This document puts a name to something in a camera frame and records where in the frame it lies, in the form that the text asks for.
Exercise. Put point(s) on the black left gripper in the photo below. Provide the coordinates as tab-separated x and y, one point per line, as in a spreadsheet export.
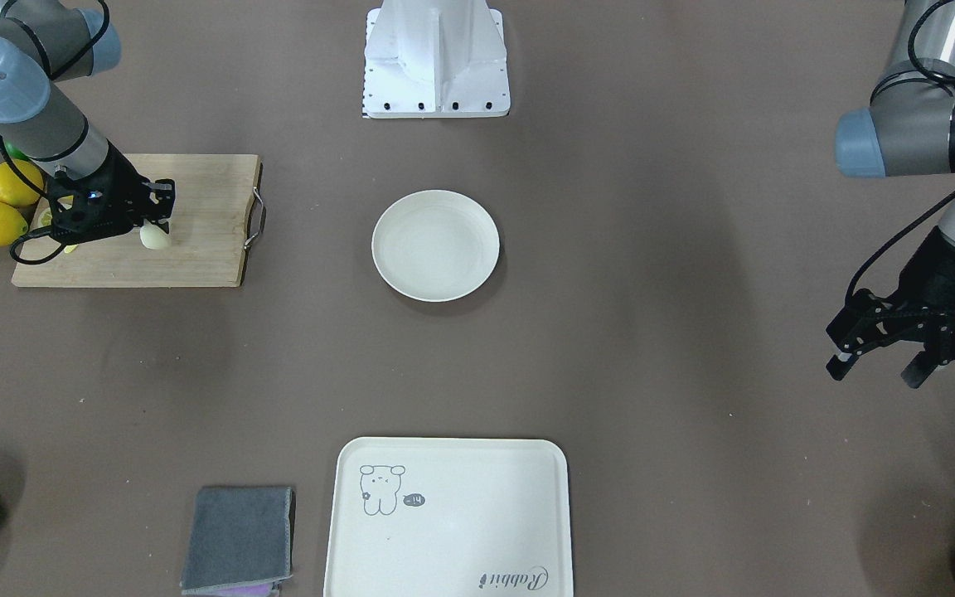
947	272

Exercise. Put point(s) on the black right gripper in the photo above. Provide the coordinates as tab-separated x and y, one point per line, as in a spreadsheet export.
123	180

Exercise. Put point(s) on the cream rabbit tray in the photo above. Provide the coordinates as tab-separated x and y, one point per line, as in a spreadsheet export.
450	517

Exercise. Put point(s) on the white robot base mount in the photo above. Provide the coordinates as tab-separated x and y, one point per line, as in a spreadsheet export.
435	59

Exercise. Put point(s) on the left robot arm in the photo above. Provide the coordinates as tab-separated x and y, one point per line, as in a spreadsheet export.
908	128

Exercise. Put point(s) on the cream round plate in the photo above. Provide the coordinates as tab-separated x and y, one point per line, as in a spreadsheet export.
435	246

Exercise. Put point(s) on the upper whole lemon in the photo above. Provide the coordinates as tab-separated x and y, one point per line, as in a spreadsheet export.
13	190

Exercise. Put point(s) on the wooden cutting board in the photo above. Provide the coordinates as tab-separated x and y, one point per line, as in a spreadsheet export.
209	225

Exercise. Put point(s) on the grey folded cloth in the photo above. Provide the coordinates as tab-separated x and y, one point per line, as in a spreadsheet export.
240	541

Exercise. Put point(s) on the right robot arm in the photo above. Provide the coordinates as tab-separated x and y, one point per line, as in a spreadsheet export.
41	44

